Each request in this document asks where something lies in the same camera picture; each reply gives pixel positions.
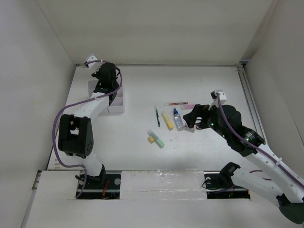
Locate red clear pen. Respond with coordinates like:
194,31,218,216
163,102,188,106

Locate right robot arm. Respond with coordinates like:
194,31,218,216
183,104,304,224

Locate white compartment organizer tray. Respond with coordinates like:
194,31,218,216
88,79,125,115

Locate yellow eraser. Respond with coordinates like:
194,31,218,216
148,136,155,143

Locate pink stapler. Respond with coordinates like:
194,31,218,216
184,123,196,133

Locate yellow highlighter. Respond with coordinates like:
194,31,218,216
161,112,174,131

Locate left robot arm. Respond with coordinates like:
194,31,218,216
58,62,122,188

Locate aluminium rail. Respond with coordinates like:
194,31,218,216
236,62,265,137

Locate green black pen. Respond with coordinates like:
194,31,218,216
154,105,161,127

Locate small blue spray bottle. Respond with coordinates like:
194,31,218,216
173,108,184,131

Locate green highlighter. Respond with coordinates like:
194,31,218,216
147,130,165,148

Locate black handled scissors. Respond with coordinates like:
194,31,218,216
195,118,208,130

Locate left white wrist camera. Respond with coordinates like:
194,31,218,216
84,54,98,68

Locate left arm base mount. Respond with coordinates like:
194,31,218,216
77,172,121,200

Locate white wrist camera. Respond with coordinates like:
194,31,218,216
211,89,227,104
84,54,98,68

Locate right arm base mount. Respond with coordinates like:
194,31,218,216
202,173,251,200

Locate pink highlighter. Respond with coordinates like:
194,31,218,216
180,104,195,110

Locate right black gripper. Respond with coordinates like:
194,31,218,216
183,102,230,140

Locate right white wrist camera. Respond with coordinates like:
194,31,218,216
211,89,227,104

